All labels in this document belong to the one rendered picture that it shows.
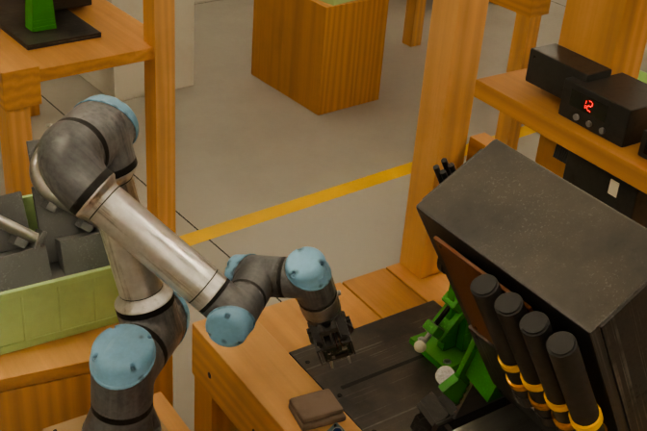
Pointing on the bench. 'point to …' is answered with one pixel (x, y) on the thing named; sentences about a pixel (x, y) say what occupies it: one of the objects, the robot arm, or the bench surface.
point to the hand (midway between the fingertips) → (337, 351)
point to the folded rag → (316, 410)
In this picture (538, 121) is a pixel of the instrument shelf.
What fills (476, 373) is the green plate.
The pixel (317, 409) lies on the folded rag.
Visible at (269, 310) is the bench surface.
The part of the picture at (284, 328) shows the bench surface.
